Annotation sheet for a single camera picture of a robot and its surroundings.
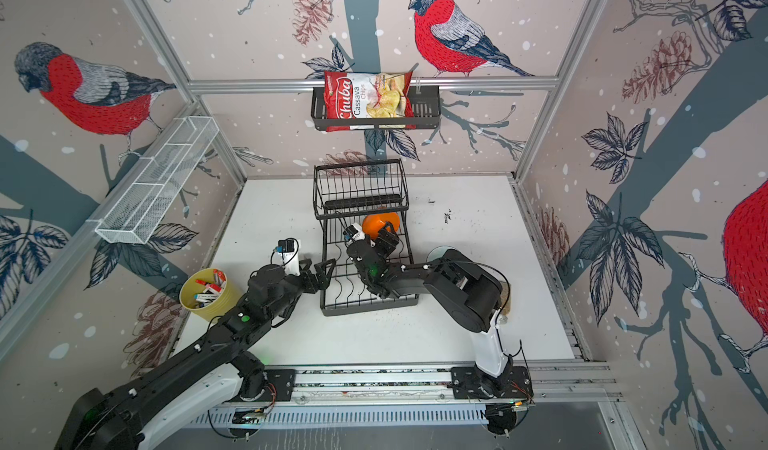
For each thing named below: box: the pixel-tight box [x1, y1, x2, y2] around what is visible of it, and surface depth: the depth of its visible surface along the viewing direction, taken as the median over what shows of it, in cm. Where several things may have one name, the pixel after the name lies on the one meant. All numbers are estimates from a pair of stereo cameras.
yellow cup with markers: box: [179, 268, 244, 322], surface depth 79 cm
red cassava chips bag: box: [324, 71, 416, 132], surface depth 90 cm
